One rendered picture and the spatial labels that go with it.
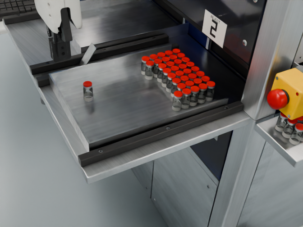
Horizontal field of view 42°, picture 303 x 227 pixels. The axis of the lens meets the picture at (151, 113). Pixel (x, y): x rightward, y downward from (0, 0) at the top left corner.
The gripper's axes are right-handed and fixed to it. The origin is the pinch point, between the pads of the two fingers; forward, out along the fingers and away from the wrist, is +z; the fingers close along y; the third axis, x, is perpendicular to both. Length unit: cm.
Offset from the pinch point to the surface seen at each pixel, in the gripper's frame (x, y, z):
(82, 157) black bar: 0.3, -7.4, 20.2
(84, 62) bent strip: -12.8, 23.4, 20.5
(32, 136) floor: -8, 98, 110
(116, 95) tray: -15.0, 9.2, 22.0
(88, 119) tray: -5.7, 4.3, 22.0
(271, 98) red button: -35.3, -18.4, 10.4
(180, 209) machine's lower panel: -39, 8, 82
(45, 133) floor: -15, 97, 110
